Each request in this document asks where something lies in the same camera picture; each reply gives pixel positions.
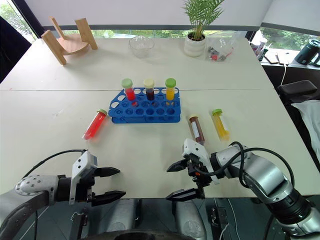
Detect thin white cable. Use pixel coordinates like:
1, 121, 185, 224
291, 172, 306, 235
279, 63, 289, 87

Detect white cloth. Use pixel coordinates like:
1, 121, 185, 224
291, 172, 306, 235
290, 99, 320, 152

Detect black chair armrest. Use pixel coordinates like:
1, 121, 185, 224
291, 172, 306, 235
275, 79, 319, 104

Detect brown tube cream cap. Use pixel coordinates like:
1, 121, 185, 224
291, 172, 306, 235
187, 113, 207, 147

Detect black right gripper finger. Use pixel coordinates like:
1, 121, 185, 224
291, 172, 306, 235
165, 188, 201, 202
166, 159, 189, 173

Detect dark green kettle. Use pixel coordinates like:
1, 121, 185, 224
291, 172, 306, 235
293, 38, 320, 67

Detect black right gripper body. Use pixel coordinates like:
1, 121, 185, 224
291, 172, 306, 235
185, 153, 214, 200

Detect dark tube cream cap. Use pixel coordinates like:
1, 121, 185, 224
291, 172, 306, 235
142, 78, 156, 102

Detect green palm plant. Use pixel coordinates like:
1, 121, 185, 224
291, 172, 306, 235
182, 0, 226, 42

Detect wooden stand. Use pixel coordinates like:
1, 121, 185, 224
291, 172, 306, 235
40, 15, 99, 66

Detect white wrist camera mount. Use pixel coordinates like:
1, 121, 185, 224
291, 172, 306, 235
180, 137, 221, 186
68, 149, 98, 206

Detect small white bottles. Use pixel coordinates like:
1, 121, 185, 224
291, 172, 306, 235
250, 37, 269, 61

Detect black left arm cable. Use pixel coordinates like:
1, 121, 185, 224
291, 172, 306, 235
23, 148, 89, 181

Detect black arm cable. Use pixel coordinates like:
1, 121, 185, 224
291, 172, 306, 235
23, 148, 89, 181
194, 140, 296, 191

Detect yellow tube green cap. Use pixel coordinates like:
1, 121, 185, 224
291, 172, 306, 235
211, 108, 231, 142

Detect black table clamp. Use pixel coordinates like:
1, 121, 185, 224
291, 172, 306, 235
69, 207, 89, 240
209, 205, 228, 229

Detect orange tube green cap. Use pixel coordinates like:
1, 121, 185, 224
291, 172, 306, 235
164, 77, 177, 102

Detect white ribbed plant pot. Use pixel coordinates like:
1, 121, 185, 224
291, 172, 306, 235
183, 32, 209, 58

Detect clear plastic bag with parts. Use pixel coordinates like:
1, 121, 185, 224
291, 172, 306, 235
204, 30, 244, 62

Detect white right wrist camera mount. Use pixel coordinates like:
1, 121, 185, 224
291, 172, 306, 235
180, 137, 221, 186

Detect grey rounded robot leg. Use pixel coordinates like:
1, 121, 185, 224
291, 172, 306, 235
174, 198, 209, 240

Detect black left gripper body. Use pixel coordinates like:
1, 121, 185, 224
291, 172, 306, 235
74, 168, 99, 204

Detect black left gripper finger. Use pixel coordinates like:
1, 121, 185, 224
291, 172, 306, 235
91, 190, 127, 207
95, 167, 122, 179

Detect white cable under table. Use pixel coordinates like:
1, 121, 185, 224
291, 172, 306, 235
219, 198, 238, 240

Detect red tube green cap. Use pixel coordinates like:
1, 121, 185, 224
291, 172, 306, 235
82, 108, 109, 142
121, 77, 137, 102

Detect blue test tube rack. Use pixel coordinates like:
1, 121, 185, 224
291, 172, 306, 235
107, 86, 182, 125

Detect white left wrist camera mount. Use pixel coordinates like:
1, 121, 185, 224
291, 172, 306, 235
68, 149, 98, 206

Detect clear glass bowl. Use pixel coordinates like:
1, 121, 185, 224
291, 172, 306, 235
128, 35, 156, 59

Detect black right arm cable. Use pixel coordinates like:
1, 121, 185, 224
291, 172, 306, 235
194, 140, 296, 191

